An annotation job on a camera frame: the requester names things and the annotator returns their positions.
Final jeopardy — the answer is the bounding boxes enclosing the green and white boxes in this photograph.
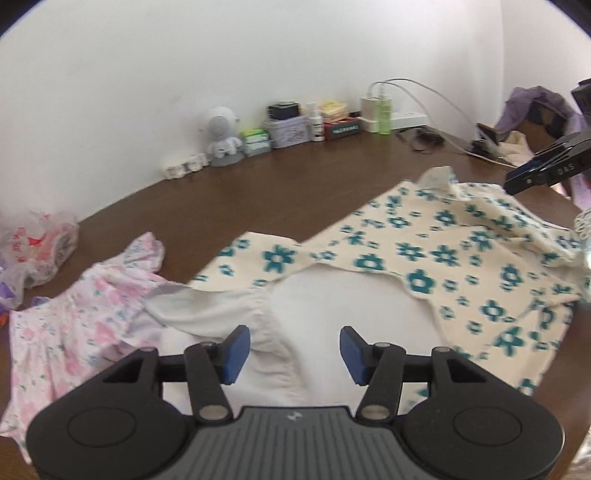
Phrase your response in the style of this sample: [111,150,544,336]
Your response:
[239,127,271,158]

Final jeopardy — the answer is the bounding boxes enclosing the green spray bottle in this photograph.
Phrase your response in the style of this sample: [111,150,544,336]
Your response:
[377,85,393,136]

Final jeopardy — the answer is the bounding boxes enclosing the white power strip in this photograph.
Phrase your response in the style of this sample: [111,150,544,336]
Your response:
[360,111,428,134]

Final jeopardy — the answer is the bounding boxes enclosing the clear printed plastic bag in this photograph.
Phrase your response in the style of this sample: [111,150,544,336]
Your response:
[0,210,80,311]

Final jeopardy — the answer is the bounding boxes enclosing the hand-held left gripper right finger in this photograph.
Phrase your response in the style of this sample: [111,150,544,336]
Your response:
[339,326,488,422]

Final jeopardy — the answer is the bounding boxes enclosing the pink floral garment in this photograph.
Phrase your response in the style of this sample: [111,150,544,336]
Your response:
[0,232,190,462]

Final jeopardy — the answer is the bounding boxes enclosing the black labelled box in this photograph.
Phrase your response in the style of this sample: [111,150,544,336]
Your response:
[323,119,362,141]

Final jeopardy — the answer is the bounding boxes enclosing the black phone stand clip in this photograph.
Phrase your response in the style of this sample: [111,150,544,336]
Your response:
[470,141,500,160]

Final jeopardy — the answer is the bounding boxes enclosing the cream teal-flowered shirt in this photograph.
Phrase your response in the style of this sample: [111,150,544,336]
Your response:
[147,166,587,407]

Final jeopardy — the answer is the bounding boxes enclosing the white charging cable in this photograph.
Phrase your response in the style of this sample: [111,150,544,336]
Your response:
[381,78,518,168]
[369,80,498,160]

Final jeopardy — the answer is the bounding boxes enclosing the white robot-shaped speaker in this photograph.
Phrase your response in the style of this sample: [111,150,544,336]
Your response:
[201,106,246,168]

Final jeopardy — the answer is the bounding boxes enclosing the yellow sponge stack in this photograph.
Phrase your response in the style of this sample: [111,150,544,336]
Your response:
[320,100,350,123]

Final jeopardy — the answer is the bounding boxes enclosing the purple patterned tin box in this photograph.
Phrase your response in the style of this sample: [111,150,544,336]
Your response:
[264,114,309,150]

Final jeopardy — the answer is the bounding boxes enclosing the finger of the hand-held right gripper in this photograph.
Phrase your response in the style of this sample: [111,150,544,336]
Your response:
[503,161,555,195]
[530,130,591,161]

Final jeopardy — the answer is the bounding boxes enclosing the small white spray bottle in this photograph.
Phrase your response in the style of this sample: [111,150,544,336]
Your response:
[307,102,327,142]

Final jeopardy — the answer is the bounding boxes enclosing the purple clothing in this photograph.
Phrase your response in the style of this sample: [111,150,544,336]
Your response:
[495,85,586,199]

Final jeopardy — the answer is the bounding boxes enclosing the pink fluffy cloth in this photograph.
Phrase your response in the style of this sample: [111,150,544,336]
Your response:
[499,131,533,164]

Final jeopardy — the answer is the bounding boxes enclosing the black cable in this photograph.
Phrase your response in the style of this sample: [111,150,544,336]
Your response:
[396,127,445,154]

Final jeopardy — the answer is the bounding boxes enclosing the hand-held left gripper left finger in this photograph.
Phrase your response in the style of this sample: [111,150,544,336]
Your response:
[102,325,251,423]

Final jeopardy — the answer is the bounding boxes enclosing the black smartphone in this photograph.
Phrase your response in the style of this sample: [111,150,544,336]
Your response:
[475,122,500,147]

